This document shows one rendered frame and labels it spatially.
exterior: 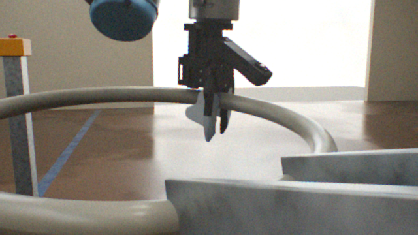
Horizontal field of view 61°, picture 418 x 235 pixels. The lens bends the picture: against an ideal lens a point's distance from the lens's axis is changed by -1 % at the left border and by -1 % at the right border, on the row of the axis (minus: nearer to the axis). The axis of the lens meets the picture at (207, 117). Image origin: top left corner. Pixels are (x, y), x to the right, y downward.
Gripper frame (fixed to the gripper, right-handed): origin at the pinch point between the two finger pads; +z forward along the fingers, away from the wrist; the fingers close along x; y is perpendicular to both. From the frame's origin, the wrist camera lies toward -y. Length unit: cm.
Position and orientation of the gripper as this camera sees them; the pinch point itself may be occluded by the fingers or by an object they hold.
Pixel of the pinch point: (219, 132)
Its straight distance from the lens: 68.1
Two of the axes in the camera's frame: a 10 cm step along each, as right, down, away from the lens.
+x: -4.7, 2.1, -8.6
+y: -8.8, -1.5, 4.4
